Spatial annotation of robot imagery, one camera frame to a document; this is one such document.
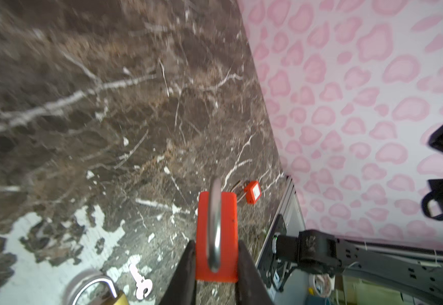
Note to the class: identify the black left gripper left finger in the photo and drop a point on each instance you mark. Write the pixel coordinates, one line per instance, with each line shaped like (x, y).
(182, 288)

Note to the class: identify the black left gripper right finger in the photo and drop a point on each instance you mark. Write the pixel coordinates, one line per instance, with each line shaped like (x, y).
(249, 289)

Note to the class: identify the brass padlock silver shackle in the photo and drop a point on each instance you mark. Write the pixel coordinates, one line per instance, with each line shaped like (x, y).
(93, 287)

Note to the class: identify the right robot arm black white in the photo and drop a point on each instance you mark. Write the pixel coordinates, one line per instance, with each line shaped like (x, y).
(315, 252)

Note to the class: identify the small silver key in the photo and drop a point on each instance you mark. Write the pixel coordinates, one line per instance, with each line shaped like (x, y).
(144, 286)

